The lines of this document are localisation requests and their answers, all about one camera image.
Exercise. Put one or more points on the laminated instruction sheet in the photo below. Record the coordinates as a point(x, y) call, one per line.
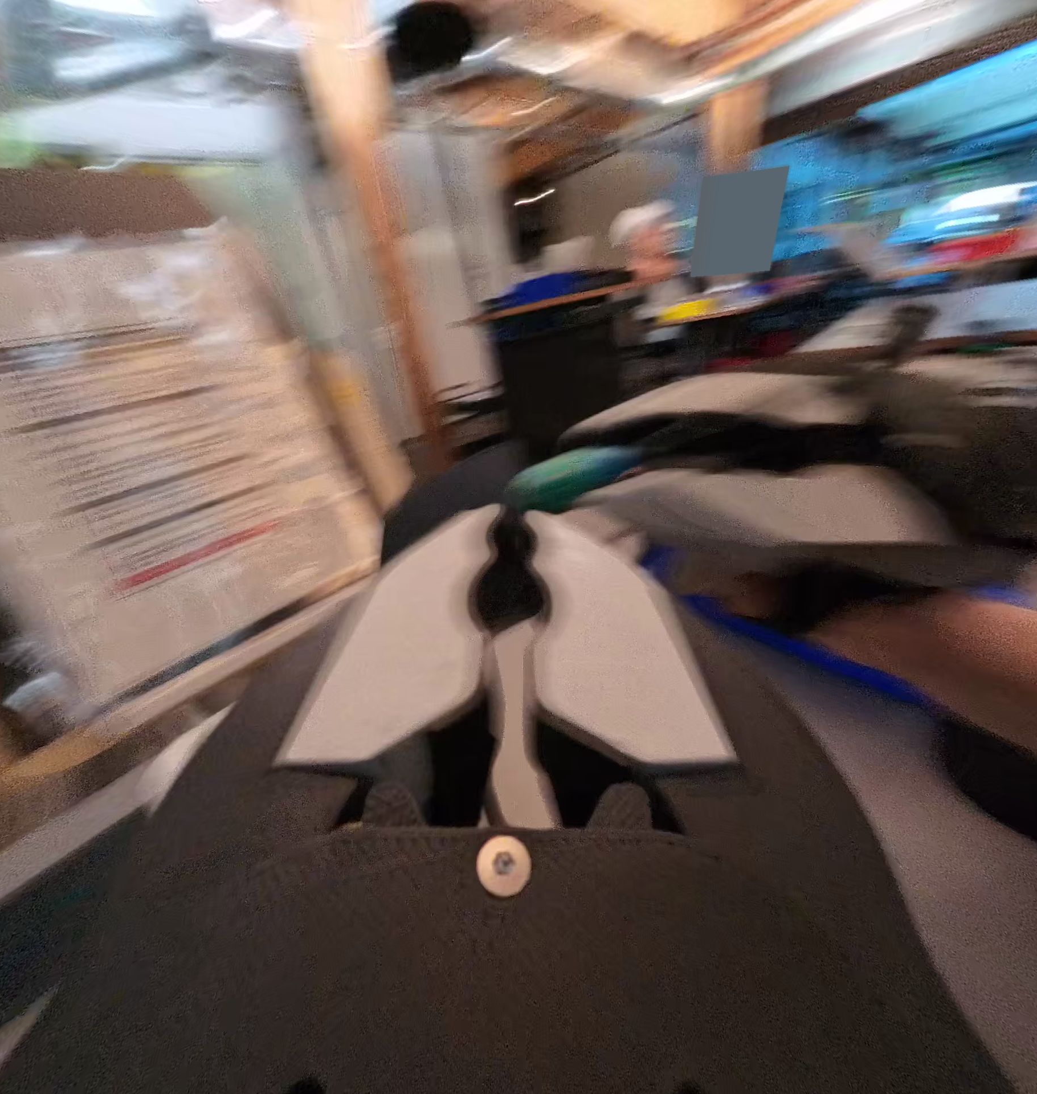
point(159, 444)

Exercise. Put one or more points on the wooden post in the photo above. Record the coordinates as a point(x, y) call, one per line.
point(373, 256)

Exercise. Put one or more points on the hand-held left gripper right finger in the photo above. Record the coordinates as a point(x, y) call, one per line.
point(621, 675)

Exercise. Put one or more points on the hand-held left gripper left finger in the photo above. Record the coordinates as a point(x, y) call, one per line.
point(399, 675)

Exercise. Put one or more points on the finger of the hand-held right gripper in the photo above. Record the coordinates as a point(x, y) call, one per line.
point(741, 402)
point(783, 513)

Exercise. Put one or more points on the blue storage bin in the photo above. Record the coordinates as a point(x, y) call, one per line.
point(826, 656)

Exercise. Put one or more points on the black round ceiling fixture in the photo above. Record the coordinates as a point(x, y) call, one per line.
point(433, 38)

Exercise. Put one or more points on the person's right forearm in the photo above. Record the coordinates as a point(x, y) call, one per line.
point(954, 667)

